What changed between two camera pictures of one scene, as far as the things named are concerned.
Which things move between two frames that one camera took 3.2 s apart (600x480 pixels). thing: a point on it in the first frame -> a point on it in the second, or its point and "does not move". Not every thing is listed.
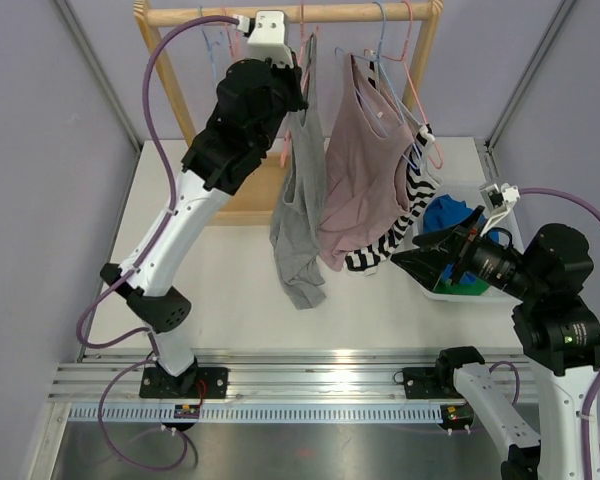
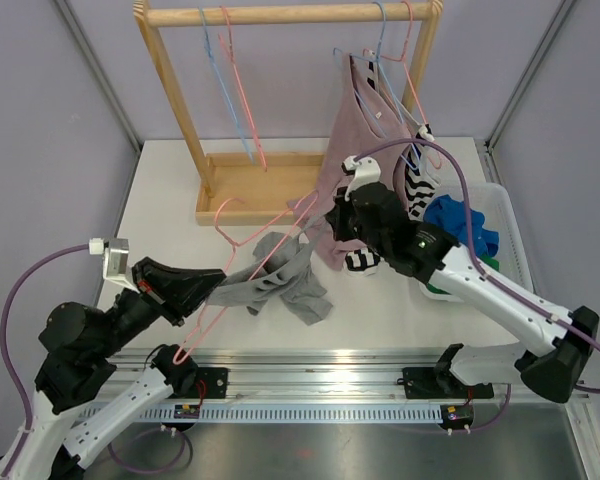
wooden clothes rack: (258, 183) does not move
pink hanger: (304, 75) -> (313, 197)
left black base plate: (209, 383) does not move
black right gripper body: (493, 262) -> (348, 226)
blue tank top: (443, 212) does not move
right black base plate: (424, 383) does not move
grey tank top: (297, 223) -> (279, 276)
